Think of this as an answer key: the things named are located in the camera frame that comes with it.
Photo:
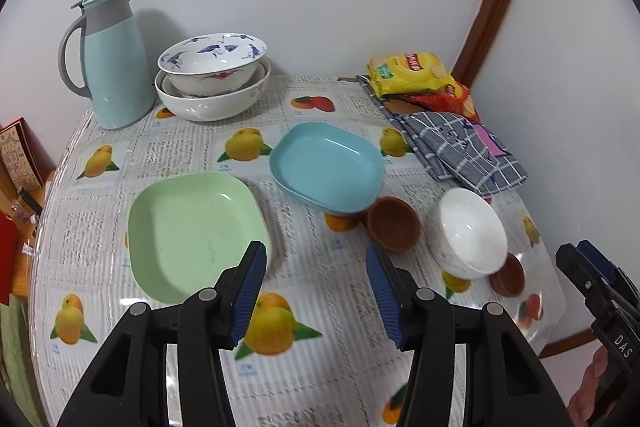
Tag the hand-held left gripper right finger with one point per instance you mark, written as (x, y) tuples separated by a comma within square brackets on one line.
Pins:
[(382, 294)]

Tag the large white scroll-pattern bowl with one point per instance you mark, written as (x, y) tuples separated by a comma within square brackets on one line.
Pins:
[(220, 104)]

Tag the person's right hand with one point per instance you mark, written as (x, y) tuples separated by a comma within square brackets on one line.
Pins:
[(592, 389)]

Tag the patterned cardboard box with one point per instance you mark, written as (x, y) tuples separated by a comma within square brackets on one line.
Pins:
[(20, 154)]

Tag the wooden side table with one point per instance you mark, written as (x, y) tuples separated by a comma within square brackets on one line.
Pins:
[(27, 267)]

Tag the blue square plate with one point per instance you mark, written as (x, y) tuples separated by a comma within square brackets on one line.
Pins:
[(325, 167)]

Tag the red box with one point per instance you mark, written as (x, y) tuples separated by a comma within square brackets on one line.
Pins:
[(7, 257)]

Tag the red chip bag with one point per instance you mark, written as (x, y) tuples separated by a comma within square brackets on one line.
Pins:
[(450, 99)]

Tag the blue patterned porcelain bowl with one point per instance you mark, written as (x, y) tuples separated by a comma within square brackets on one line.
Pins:
[(212, 57)]

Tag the fruit print lace tablecloth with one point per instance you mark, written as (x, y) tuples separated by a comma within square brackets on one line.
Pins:
[(165, 147)]

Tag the white porcelain bowl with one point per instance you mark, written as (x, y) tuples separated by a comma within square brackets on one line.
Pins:
[(470, 232)]

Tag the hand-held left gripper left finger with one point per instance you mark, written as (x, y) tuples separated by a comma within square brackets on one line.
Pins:
[(247, 293)]

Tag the teal thermos jug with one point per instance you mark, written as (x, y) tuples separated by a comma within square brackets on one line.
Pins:
[(112, 67)]

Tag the green square plate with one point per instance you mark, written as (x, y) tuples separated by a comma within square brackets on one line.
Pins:
[(192, 232)]

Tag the yellow chip bag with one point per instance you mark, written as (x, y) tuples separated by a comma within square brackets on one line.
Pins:
[(410, 74)]

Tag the small brown clay bowl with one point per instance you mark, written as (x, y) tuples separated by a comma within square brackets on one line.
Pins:
[(392, 224), (507, 278)]

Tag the grey checked cloth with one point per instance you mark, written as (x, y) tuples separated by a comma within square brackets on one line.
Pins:
[(450, 142)]

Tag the green cloth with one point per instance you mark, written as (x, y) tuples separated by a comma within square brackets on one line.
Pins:
[(15, 357)]

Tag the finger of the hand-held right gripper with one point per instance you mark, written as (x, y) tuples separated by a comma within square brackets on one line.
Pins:
[(582, 277), (597, 259)]

